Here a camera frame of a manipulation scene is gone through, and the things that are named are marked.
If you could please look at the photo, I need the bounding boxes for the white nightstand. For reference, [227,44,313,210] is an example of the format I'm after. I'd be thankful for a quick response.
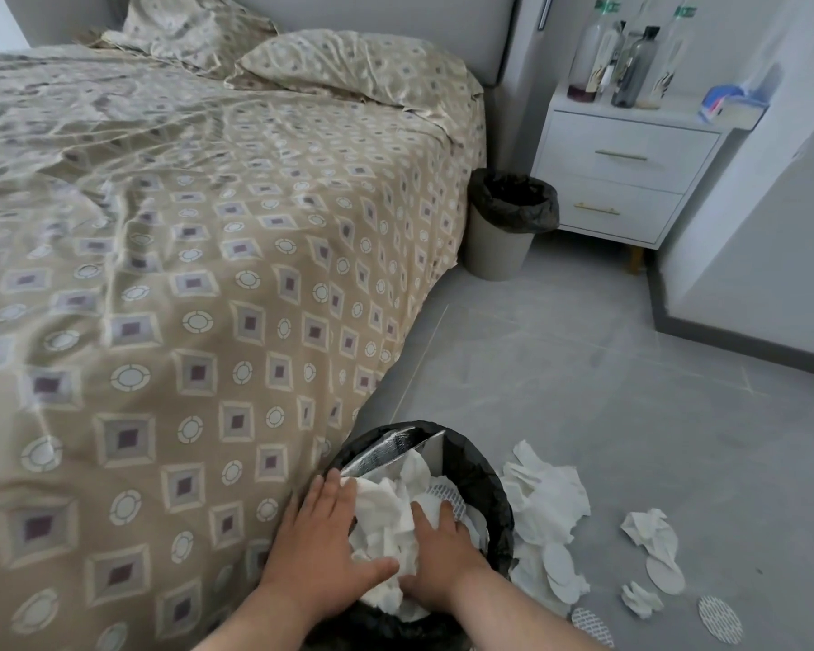
[528,84,768,272]

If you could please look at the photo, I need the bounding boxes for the blue white tissue pack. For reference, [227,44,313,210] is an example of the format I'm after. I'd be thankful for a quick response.
[698,84,768,127]

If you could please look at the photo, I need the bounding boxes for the beige patterned bedspread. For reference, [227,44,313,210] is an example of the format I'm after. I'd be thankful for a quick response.
[0,46,487,651]

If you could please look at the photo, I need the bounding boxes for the person's left hand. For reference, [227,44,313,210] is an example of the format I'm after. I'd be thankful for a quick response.
[257,467,402,618]

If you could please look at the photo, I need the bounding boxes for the person's right forearm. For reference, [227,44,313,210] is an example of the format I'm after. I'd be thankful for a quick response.
[447,569,619,651]

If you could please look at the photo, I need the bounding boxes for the grey bed base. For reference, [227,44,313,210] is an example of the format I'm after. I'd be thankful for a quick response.
[352,263,476,441]

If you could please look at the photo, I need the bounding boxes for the white trash bin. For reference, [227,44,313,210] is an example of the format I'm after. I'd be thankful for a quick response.
[464,167,561,282]

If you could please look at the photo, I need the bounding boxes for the tissues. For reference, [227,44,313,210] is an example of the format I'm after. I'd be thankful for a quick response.
[349,447,489,621]

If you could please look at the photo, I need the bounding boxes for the clear green-capped bottle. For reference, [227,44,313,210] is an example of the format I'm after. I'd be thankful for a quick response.
[637,0,696,110]

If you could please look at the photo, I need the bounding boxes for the small black-capped bottle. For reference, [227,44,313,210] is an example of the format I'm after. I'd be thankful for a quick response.
[593,19,629,96]

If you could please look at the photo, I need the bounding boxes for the silver foil bag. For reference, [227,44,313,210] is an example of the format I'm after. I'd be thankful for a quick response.
[338,426,446,479]

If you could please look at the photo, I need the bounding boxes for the dark grey bottle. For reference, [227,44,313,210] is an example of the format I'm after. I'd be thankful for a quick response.
[610,24,661,109]

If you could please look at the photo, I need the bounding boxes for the person's right hand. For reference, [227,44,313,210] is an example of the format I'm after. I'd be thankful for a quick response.
[396,501,497,611]

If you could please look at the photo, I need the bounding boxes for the pile of white tissue scraps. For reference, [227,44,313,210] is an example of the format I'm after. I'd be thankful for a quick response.
[501,439,747,648]

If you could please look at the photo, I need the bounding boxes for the dark grey skirting board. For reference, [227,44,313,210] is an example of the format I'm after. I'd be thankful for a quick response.
[650,263,814,377]

